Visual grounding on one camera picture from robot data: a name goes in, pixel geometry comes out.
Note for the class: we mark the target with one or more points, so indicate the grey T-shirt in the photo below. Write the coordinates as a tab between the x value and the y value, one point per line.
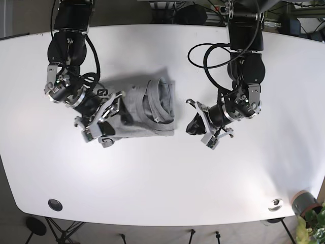
150	103

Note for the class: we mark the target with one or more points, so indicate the potted green plant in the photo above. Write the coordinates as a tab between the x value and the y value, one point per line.
310	216

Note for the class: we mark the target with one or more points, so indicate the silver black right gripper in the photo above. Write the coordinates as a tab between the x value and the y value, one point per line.
77	93

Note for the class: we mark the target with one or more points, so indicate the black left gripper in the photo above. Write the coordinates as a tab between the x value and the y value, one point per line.
232	105

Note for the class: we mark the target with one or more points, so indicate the silver table grommet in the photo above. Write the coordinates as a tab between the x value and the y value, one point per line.
275	205

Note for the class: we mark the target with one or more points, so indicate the black tripod stand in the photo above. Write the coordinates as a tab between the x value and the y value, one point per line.
37	227

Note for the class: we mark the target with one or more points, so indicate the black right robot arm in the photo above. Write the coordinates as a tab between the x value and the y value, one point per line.
74	72

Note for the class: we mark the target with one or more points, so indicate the black table grommet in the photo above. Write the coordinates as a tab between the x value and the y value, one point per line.
55	205

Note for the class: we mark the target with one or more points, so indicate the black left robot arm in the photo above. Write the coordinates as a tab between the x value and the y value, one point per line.
243	59

